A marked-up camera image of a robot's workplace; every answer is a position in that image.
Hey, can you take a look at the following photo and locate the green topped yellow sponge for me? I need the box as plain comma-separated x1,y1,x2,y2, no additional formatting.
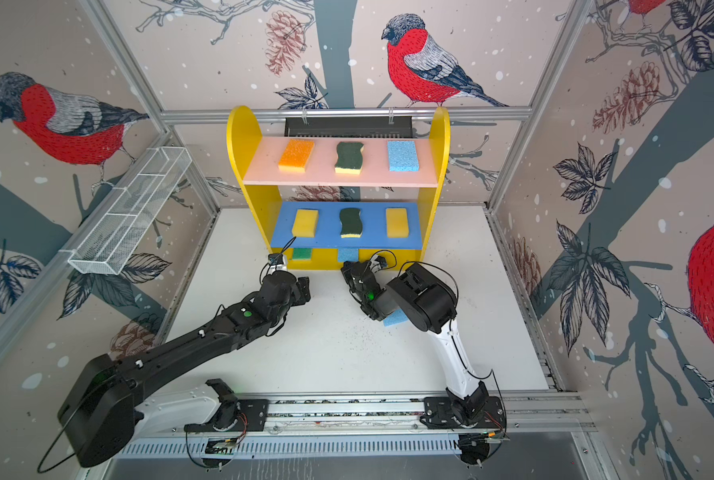
291,248,312,261

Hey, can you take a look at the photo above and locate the blue sponge front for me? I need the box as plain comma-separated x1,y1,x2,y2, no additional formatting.
337,248,359,263

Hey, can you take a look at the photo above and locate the blue sponge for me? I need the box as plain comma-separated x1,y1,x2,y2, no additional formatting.
387,140,419,172
383,309,408,327
337,248,359,263

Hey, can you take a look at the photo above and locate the dark green scrub sponge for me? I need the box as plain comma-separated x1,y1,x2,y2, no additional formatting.
334,142,364,175
339,207,364,238

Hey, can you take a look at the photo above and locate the yellow sponge front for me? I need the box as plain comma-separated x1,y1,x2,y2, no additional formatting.
385,208,410,239

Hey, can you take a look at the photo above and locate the dark green scrub sponge front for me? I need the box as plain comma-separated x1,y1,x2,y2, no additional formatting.
334,142,364,175

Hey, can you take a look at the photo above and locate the orange topped yellow sponge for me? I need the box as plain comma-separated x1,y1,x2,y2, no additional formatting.
278,139,315,173

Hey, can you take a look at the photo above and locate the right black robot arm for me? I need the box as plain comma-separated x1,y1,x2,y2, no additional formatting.
341,260,489,427

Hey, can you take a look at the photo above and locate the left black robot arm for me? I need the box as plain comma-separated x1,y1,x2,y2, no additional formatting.
57,270,311,468

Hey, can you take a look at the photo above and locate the yellow shelf with coloured boards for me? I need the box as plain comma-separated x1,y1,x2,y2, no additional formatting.
226,106,451,270

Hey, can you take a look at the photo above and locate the black vent grille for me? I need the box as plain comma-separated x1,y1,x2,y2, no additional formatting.
284,116,414,139

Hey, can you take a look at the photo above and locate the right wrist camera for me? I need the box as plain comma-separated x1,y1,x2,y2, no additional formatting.
371,253,388,270

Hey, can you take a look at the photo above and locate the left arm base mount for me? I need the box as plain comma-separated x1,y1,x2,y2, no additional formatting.
184,379,270,433

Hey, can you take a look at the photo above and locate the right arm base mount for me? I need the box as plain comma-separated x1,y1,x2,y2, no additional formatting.
419,381,506,430

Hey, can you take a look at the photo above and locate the white wire mesh basket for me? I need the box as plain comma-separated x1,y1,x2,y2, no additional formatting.
68,146,192,275

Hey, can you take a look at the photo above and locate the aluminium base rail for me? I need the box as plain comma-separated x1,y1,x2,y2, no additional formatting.
134,389,596,438

